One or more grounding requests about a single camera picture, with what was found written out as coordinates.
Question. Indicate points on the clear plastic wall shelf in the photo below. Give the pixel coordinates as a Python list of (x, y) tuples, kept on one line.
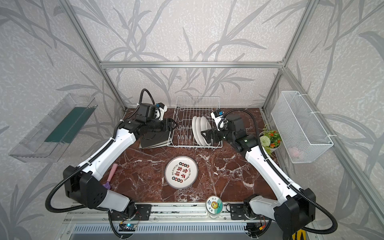
[(33, 149)]

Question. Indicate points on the black square plate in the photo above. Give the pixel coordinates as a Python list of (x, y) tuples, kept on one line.
[(156, 139)]

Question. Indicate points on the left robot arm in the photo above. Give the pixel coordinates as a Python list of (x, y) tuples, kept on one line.
[(82, 183)]

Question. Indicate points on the green sponge mat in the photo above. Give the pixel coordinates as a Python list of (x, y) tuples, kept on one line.
[(70, 126)]

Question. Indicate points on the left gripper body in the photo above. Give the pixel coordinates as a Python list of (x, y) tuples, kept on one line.
[(156, 132)]

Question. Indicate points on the white mesh wall basket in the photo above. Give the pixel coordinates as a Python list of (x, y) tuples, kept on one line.
[(304, 137)]

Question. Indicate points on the right circuit board wiring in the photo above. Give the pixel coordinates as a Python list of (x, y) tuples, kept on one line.
[(255, 229)]

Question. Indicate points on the potted artificial plant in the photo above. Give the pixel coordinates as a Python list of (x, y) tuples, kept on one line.
[(270, 140)]

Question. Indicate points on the white wire dish rack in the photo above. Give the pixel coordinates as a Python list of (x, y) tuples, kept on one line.
[(186, 108)]

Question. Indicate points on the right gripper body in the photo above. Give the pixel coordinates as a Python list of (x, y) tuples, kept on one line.
[(214, 134)]

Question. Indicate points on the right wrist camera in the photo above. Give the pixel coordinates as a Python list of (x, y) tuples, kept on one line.
[(218, 117)]

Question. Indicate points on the round white plate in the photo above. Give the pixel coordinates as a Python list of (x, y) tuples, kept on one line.
[(181, 172), (198, 131), (205, 125), (194, 130)]

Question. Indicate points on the yellow work glove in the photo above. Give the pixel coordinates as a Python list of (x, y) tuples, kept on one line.
[(299, 235)]

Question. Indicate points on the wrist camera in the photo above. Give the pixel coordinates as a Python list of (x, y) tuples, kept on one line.
[(160, 111), (218, 117)]

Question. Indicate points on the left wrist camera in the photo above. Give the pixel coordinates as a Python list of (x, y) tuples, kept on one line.
[(160, 111)]

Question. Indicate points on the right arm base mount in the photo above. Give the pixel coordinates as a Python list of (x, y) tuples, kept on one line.
[(237, 213)]

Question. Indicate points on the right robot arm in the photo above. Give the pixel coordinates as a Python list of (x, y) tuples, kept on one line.
[(294, 208)]

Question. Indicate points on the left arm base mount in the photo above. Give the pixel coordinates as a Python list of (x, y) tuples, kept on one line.
[(137, 212)]

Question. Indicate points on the left circuit board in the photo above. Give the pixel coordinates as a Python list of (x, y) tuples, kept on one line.
[(128, 227)]

